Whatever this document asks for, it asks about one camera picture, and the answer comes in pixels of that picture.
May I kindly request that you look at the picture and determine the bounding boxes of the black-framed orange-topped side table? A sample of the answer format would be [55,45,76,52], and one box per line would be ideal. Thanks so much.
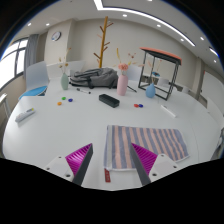
[138,46,183,101]

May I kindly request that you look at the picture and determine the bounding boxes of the plain white remote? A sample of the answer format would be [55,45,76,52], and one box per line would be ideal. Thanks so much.
[160,104,177,118]

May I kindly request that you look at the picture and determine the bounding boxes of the wooden coat stand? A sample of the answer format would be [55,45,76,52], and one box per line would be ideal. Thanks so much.
[93,15,114,69]

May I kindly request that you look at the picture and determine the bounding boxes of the grey curtain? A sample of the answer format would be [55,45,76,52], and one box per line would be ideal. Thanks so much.
[23,33,40,79]

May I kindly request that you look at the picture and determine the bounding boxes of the striped blue pink towel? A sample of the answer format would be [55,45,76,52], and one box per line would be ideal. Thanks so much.
[103,124,190,184]

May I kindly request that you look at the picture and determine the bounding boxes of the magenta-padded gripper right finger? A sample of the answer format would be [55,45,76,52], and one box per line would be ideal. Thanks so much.
[129,142,181,187]

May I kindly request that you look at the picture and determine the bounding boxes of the white chair with blue seat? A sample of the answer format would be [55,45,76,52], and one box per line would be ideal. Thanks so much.
[18,60,51,101]

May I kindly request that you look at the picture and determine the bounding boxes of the white remote with buttons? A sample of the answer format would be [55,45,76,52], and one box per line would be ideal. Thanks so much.
[14,107,36,123]

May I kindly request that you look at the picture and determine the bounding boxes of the black rectangular box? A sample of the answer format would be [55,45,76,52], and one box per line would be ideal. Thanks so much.
[98,93,121,109]

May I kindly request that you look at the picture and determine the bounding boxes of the blue vase with flowers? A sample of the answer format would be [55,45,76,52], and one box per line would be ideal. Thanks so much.
[145,56,163,99]

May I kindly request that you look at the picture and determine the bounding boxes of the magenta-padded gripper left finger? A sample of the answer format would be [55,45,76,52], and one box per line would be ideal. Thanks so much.
[44,143,94,187]

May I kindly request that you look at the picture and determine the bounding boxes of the green vase with dried flowers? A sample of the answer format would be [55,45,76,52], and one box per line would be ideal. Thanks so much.
[57,48,73,91]

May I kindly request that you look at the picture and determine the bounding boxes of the long ceiling light strip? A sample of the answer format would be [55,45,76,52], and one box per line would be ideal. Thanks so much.
[93,0,197,48]

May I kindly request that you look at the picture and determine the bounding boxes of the grey backpack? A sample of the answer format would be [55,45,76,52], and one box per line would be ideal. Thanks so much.
[69,67,119,90]

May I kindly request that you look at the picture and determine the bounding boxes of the round ceiling spotlights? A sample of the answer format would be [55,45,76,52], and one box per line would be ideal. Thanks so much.
[26,12,219,57]

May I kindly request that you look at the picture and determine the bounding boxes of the round wall clock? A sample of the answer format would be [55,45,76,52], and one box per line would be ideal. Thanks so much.
[50,31,62,42]

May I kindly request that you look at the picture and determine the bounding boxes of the pink vase with flowers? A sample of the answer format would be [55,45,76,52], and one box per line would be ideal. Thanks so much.
[113,48,138,97]

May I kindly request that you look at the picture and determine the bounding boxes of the window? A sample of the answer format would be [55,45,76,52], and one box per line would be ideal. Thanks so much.
[0,38,29,91]

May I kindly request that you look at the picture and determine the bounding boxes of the black marker pen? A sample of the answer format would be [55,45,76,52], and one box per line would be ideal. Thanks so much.
[76,87,92,95]

